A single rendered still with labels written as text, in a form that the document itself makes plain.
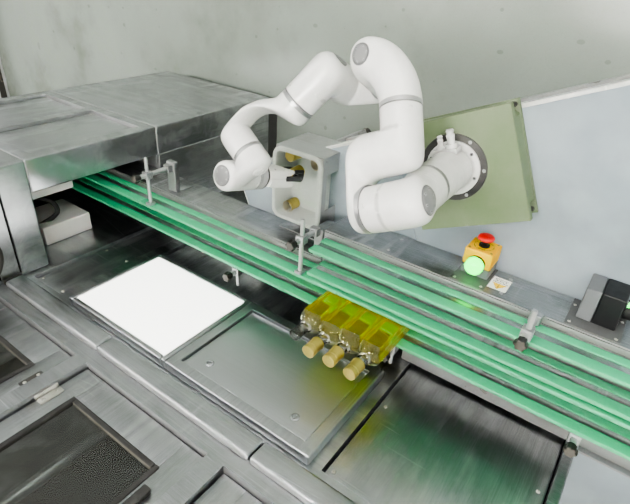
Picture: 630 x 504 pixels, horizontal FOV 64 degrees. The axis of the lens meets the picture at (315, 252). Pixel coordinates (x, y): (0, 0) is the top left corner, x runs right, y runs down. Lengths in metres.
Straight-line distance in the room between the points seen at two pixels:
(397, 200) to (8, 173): 1.21
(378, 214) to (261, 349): 0.61
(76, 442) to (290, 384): 0.51
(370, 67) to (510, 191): 0.42
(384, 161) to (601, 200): 0.50
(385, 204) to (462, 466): 0.64
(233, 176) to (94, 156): 0.78
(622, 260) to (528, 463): 0.50
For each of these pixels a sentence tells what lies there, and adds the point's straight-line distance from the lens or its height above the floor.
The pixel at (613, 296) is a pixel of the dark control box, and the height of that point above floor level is 0.83.
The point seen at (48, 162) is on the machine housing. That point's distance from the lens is 1.80.
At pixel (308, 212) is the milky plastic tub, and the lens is 1.54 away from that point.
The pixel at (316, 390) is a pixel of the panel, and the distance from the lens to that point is 1.30.
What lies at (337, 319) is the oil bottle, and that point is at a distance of 1.27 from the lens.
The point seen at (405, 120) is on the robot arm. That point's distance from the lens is 0.98.
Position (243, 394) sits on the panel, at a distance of 1.29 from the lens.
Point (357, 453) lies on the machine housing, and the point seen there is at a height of 1.22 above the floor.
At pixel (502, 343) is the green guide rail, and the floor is 0.91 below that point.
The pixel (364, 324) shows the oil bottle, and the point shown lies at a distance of 1.26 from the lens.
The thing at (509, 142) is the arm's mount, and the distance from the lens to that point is 1.16.
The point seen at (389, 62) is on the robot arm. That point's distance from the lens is 1.01.
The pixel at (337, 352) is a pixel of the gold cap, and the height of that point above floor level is 1.14.
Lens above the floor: 1.91
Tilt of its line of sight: 46 degrees down
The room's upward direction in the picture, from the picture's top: 124 degrees counter-clockwise
